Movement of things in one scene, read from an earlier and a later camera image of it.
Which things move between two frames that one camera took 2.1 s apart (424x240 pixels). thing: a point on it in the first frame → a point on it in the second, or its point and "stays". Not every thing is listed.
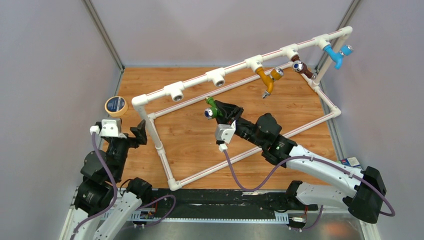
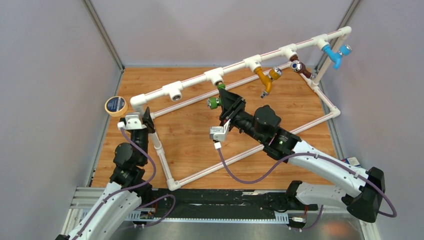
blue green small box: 352,161 stays
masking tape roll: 116,106 stays
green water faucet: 213,112 → 213,103
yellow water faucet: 276,74 stays
